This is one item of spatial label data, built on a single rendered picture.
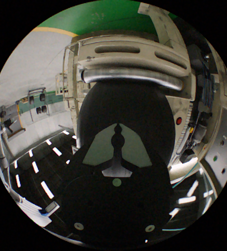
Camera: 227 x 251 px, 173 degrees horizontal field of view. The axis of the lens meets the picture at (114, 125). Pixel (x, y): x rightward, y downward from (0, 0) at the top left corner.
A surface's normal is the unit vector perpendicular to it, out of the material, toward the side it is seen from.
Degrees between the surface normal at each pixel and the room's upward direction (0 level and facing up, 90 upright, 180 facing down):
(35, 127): 90
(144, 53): 90
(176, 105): 90
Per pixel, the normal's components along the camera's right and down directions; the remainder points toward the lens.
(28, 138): 0.90, 0.18
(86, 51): -0.05, 0.40
